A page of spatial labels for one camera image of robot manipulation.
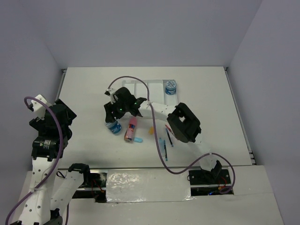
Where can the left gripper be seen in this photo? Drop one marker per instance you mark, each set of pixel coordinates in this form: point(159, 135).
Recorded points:
point(40, 123)

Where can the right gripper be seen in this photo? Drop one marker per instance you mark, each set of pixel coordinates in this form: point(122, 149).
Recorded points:
point(109, 108)

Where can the blue jar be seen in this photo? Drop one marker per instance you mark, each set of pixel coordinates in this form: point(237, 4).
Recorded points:
point(170, 87)
point(114, 127)

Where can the pink tube of markers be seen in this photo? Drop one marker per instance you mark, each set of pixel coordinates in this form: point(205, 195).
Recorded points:
point(130, 131)

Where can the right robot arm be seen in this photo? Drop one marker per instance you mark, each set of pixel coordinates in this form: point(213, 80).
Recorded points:
point(182, 121)

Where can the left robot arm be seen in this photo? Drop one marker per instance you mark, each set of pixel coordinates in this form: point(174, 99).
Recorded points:
point(43, 205)

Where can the white divided organizer tray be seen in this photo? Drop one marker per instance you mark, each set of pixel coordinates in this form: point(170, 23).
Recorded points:
point(157, 94)

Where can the orange highlighter cap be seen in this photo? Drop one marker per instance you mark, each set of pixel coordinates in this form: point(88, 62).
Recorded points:
point(151, 131)

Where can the blue highlighter cap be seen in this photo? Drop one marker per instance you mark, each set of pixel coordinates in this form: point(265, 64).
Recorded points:
point(138, 140)

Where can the blue highlighter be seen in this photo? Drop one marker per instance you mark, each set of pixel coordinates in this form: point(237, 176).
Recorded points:
point(161, 146)

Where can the dark blue pen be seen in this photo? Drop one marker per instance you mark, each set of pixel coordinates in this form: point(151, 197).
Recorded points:
point(169, 137)

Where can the teal pen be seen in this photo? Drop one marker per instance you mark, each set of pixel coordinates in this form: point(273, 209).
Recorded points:
point(165, 150)

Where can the silver foil tape patch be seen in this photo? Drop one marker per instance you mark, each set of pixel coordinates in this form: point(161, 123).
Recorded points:
point(146, 185)

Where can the right camera mount white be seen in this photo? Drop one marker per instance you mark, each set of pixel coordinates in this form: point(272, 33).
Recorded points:
point(111, 93)

